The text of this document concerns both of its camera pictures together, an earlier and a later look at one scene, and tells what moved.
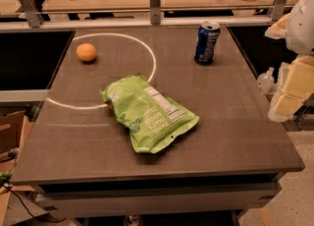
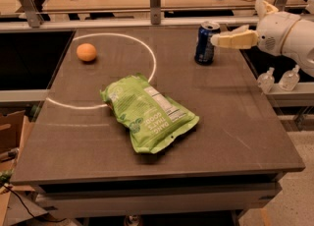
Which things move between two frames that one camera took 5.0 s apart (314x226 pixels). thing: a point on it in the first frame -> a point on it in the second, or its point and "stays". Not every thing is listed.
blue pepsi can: x=205 y=47 stays
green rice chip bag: x=152 y=116 stays
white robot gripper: x=302 y=27 -> x=274 y=32
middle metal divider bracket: x=155 y=2 stays
